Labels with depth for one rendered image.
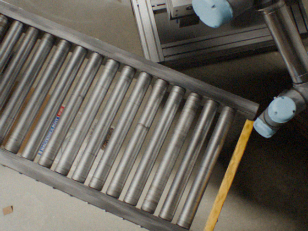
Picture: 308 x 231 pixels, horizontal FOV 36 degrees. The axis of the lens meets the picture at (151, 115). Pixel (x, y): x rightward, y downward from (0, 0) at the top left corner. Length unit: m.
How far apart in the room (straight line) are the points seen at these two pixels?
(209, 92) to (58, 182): 0.61
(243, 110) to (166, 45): 0.80
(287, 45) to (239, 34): 0.96
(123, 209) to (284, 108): 0.62
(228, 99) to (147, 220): 0.51
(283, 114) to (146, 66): 0.53
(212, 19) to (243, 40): 1.05
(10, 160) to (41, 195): 0.80
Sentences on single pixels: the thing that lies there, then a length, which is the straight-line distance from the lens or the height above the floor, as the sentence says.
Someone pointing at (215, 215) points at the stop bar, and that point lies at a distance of 1.59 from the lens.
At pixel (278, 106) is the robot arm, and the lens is 1.47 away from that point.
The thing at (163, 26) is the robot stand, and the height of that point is 0.21.
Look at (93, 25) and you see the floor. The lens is 2.68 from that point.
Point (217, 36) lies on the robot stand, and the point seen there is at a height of 0.23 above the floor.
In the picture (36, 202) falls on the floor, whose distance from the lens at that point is 2.47.
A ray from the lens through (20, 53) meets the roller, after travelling 1.79.
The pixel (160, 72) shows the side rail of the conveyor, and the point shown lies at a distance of 1.70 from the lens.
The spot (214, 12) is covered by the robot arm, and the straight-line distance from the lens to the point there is 1.35.
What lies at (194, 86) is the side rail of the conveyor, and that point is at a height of 0.80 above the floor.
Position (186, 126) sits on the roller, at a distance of 1.65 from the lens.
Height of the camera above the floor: 2.39
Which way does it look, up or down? 75 degrees down
